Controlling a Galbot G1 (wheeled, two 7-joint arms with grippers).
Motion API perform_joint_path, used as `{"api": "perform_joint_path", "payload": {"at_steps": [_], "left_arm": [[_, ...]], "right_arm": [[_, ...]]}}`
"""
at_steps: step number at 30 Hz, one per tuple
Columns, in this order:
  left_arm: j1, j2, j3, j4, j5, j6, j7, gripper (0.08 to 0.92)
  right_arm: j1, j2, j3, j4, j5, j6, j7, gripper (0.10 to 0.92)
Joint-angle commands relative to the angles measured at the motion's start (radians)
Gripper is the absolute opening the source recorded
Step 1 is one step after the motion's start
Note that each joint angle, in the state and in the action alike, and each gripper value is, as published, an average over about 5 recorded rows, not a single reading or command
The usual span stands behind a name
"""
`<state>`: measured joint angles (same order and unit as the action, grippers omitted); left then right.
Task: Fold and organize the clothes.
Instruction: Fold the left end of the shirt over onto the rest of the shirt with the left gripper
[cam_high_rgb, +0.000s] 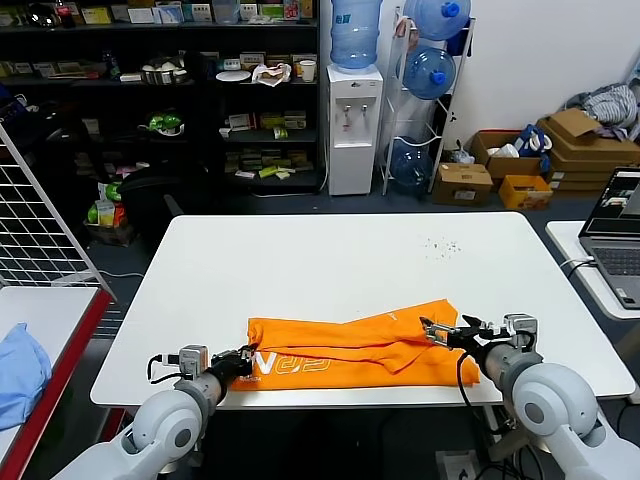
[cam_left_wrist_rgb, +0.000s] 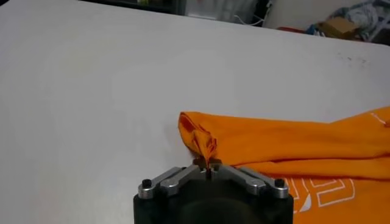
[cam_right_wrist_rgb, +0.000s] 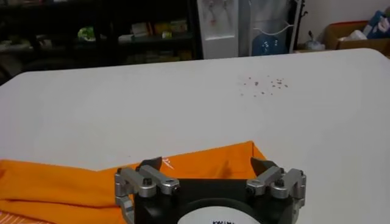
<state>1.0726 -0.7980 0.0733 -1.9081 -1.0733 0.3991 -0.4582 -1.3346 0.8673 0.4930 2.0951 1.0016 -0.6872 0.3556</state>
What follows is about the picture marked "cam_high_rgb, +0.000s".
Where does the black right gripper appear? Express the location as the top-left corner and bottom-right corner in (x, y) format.
(418, 314), (504, 354)

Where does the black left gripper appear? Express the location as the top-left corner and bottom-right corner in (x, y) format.
(209, 343), (261, 379)

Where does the orange t-shirt with white print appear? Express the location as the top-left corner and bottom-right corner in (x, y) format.
(228, 298), (482, 392)

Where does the pile of grey clothes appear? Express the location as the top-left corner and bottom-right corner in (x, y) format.
(564, 82), (640, 141)

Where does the large white table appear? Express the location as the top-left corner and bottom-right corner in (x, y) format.
(90, 212), (636, 411)

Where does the small white side table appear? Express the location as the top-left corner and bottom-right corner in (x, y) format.
(544, 219), (640, 406)

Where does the closed brown cardboard box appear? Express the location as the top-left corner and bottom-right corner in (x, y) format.
(431, 162), (495, 207)

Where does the yellow cardboard box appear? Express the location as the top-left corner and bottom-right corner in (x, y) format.
(498, 174), (554, 211)

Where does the open brown cardboard box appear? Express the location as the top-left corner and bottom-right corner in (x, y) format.
(469, 129), (544, 181)

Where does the grey open laptop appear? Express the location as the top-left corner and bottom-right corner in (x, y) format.
(577, 167), (640, 310)

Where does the small white plastic bag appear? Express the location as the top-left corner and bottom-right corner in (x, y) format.
(442, 142), (476, 166)

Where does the black office chair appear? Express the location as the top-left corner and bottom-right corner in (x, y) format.
(119, 164), (211, 236)

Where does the white table with red edge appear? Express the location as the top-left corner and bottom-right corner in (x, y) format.
(0, 285), (117, 480)

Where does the basket of snack packs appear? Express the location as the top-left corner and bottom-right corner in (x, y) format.
(84, 180), (139, 247)

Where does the blue and white bag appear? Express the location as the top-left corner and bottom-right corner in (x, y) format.
(514, 123), (554, 157)

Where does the stack of flat cardboard boxes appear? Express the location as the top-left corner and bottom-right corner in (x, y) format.
(537, 108), (640, 194)

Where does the white metal jug rack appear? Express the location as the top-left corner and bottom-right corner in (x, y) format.
(380, 5), (476, 197)

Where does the white water dispenser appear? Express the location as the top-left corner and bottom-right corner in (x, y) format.
(325, 63), (384, 197)

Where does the light blue cloth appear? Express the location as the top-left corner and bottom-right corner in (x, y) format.
(0, 322), (54, 432)

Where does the bowl of green fruit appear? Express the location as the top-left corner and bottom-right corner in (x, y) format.
(138, 112), (187, 137)

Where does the black shelf unit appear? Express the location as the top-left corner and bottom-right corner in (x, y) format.
(0, 0), (321, 196)

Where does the white plastic food bag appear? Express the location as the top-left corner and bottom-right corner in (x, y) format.
(251, 63), (293, 89)

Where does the metal bowl with buns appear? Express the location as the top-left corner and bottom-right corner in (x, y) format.
(140, 57), (189, 86)

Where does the upright blue water jug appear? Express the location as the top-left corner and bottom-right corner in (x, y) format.
(329, 0), (384, 77)

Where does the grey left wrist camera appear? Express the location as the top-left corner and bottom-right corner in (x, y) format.
(178, 344), (210, 379)

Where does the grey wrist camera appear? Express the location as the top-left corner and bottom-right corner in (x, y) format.
(502, 313), (539, 349)
(178, 344), (210, 379)

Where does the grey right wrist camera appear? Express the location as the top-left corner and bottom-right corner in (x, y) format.
(502, 313), (539, 349)

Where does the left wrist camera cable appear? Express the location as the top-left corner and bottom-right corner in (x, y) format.
(147, 353), (182, 386)

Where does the white laptop cable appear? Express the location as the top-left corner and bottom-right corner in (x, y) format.
(558, 255), (596, 276)

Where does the white wire grid panel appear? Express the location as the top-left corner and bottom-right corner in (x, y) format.
(0, 119), (119, 301)

